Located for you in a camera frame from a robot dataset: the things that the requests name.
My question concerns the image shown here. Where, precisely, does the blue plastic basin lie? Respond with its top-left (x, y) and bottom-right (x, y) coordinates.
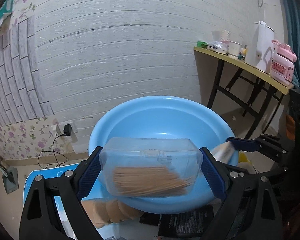
top-left (88, 96), bottom-right (234, 214)

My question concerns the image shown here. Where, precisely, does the yellow side table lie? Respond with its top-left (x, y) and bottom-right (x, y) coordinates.
top-left (194, 47), bottom-right (293, 139)

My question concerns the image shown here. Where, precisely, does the orange silver snack packet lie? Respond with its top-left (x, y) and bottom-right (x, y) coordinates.
top-left (211, 141), bottom-right (235, 164)

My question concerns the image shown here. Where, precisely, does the white electric kettle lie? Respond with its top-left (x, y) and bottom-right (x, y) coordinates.
top-left (245, 21), bottom-right (275, 74)

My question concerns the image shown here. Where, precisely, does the pink lunch jar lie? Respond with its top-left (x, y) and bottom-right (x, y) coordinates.
top-left (270, 40), bottom-right (297, 87)

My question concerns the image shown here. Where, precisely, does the clear box of toothpicks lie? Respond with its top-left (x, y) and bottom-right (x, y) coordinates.
top-left (99, 137), bottom-right (203, 197)

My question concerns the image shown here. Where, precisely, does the printed blue table mat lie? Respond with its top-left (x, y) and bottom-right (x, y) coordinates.
top-left (19, 163), bottom-right (159, 239)

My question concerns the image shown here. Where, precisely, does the black bottle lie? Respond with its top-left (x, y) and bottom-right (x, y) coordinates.
top-left (139, 205), bottom-right (214, 238)

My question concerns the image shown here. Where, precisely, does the black wall charger with cable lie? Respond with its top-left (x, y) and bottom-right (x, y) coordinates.
top-left (37, 124), bottom-right (72, 170)

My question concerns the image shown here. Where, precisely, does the green small box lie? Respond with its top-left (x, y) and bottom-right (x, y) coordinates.
top-left (197, 41), bottom-right (207, 49)

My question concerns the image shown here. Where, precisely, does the grey dustpan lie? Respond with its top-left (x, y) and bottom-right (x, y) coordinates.
top-left (0, 163), bottom-right (19, 194)

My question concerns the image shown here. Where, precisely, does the brown plush bear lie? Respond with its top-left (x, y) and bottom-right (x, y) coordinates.
top-left (81, 199), bottom-right (143, 229)

